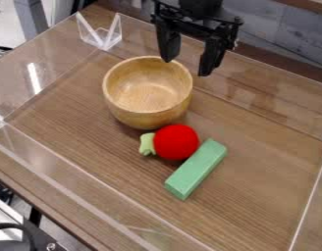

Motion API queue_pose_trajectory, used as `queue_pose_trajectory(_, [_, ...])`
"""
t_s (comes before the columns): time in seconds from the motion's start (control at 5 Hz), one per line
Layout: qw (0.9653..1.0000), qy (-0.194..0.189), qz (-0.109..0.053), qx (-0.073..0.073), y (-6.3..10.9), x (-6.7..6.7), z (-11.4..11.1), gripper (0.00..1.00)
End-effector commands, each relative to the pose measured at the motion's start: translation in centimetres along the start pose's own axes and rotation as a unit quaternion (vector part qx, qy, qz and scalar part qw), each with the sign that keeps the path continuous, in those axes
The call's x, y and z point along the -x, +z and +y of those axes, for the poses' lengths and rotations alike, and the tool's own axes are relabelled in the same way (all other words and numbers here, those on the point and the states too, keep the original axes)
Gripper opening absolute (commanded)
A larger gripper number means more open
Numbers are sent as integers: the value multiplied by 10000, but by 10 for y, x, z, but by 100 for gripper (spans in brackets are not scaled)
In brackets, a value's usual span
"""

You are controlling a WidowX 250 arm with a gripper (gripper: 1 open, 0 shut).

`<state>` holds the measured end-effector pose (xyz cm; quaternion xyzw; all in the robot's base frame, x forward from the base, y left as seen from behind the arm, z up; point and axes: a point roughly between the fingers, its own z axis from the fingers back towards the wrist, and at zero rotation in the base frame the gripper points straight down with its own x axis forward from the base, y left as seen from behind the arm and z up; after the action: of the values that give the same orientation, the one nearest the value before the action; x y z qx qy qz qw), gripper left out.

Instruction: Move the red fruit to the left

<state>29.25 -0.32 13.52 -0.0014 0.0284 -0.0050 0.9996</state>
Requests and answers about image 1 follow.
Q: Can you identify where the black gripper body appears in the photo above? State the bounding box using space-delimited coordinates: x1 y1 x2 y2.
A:
151 0 244 51

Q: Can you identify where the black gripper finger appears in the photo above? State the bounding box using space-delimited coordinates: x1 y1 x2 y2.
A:
156 23 180 63
197 36 226 76

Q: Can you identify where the light wooden bowl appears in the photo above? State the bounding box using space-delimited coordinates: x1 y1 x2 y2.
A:
101 56 193 129

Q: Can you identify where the red plush fruit green stem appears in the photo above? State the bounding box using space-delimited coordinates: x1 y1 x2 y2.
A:
139 125 200 161

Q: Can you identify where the grey table leg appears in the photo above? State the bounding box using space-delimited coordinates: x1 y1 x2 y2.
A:
13 0 47 40

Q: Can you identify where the green rectangular block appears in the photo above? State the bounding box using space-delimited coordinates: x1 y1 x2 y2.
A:
163 138 227 200

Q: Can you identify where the clear acrylic tray enclosure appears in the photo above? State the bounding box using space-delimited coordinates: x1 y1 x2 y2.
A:
0 7 322 251

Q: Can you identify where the black metal bracket with bolt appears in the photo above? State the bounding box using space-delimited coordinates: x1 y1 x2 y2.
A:
23 220 68 251

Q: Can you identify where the black cable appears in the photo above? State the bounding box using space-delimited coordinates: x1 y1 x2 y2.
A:
0 223 37 251

